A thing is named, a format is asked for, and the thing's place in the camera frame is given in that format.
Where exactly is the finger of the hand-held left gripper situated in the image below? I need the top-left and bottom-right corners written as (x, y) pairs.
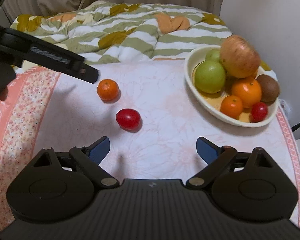
top-left (0, 27), bottom-right (99, 83)

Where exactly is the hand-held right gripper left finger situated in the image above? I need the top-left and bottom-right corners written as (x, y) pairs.
top-left (25, 136), bottom-right (120, 189)

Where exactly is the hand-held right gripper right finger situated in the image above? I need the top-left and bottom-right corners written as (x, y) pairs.
top-left (185, 136), bottom-right (280, 189)

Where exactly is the red tomato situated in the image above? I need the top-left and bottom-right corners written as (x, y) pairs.
top-left (251, 102), bottom-right (269, 122)
top-left (115, 108), bottom-right (141, 131)

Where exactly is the cream oval bowl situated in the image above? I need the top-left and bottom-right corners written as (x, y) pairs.
top-left (184, 45), bottom-right (280, 128)

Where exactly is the small orange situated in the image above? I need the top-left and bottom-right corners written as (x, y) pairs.
top-left (220, 95), bottom-right (244, 119)
top-left (97, 79), bottom-right (120, 102)

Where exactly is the large orange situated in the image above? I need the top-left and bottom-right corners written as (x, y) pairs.
top-left (231, 76), bottom-right (262, 109)

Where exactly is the green apple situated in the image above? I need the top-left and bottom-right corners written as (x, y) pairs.
top-left (205, 49), bottom-right (222, 62)
top-left (194, 60), bottom-right (227, 94)

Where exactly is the brown kiwi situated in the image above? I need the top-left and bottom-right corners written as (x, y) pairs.
top-left (256, 74), bottom-right (280, 102)

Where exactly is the large red apple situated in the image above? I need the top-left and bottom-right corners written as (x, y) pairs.
top-left (220, 35), bottom-right (261, 78)

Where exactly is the pink floral cloth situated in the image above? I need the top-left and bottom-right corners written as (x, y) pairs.
top-left (0, 60), bottom-right (300, 230)

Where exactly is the striped floral blanket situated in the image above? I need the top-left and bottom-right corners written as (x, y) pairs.
top-left (9, 0), bottom-right (277, 72)

